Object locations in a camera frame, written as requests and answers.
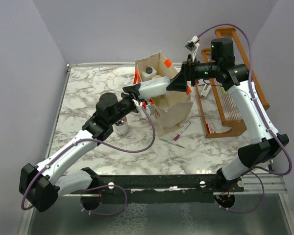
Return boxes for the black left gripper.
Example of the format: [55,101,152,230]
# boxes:
[109,83,145,126]

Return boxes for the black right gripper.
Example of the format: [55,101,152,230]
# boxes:
[167,55,220,92]

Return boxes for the white square bottle dark cap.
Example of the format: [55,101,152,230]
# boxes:
[141,67,157,81]

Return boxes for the cream floral canvas bag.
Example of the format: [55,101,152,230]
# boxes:
[133,52,193,136]

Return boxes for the silver chrome bottle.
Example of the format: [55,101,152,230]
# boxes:
[114,117,128,136]

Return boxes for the beige bottle beige cap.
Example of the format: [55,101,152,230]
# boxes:
[152,75,161,80]

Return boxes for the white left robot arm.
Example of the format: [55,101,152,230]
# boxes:
[19,83,150,212]

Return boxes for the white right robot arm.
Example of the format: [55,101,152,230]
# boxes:
[167,38,289,191]

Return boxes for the small white box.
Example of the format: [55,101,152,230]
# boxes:
[200,84,211,98]

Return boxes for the wooden rack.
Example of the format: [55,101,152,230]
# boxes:
[206,23,273,132]

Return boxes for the pink white pen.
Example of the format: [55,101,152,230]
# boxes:
[173,122,191,141]

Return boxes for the silver pen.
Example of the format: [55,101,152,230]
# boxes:
[159,138,184,148]

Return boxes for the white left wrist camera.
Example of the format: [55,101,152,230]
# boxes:
[132,99,155,118]

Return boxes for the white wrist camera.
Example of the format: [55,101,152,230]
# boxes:
[132,99,155,118]
[184,35,200,62]

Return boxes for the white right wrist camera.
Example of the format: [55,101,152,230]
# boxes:
[184,35,200,62]

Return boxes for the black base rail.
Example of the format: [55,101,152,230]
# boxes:
[71,173,245,204]

